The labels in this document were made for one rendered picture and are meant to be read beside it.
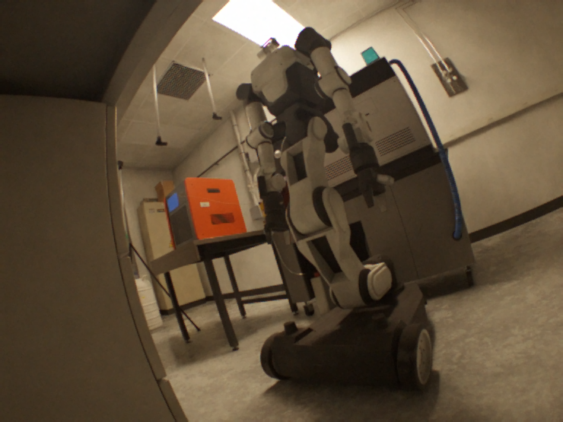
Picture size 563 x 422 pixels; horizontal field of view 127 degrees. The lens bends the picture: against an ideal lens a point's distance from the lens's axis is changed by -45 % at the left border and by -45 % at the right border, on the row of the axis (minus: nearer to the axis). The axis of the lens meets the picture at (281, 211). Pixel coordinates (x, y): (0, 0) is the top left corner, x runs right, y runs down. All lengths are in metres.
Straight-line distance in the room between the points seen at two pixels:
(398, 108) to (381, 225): 0.69
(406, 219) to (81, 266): 1.36
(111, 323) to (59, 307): 0.07
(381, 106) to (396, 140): 0.23
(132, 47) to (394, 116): 1.40
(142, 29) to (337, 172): 1.43
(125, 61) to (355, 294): 0.91
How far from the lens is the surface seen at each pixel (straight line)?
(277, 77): 1.12
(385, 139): 1.54
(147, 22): 0.37
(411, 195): 1.40
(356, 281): 0.92
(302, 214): 0.83
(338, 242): 0.81
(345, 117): 0.91
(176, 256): 1.69
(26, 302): 0.35
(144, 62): 0.49
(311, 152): 0.91
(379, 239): 1.46
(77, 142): 0.42
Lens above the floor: 0.50
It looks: 9 degrees up
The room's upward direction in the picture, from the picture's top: 17 degrees counter-clockwise
